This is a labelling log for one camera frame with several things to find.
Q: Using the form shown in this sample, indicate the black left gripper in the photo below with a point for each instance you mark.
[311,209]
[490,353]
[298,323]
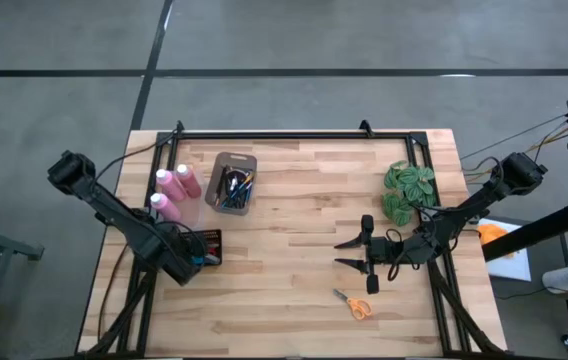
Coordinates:
[184,255]

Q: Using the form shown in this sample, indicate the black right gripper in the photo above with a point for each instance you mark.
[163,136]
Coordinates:
[370,280]

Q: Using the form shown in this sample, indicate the orange scissors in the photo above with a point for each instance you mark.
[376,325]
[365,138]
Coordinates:
[359,307]

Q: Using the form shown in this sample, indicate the clear plastic storage bin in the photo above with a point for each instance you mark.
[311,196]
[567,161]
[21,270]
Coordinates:
[212,200]

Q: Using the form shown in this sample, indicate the hot pink paint bottle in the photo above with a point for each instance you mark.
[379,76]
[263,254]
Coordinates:
[189,182]

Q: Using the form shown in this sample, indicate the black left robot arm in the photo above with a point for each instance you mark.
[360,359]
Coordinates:
[114,212]

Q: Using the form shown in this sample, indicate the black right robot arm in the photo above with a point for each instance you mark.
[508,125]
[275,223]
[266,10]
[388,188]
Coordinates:
[484,195]

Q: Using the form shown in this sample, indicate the black mesh plastic basket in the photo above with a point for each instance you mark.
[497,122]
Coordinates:
[215,237]

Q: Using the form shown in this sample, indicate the frosted white plastic bin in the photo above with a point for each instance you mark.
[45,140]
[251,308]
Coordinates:
[194,212]

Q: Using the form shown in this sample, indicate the potted striped-leaf plant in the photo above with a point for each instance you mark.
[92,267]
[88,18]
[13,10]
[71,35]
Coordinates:
[409,185]

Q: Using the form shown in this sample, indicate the orange cloth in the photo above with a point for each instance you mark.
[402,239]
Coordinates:
[493,233]

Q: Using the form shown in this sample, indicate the white paper sheet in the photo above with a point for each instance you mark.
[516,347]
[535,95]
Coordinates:
[514,265]

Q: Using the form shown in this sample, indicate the black metal beam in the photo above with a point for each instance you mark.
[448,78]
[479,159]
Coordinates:
[539,230]

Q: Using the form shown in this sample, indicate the white grey cylinder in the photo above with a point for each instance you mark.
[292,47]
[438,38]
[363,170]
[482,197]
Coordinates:
[564,279]

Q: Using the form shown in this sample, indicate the black rail clamp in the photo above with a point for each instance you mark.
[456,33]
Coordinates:
[179,127]
[365,127]

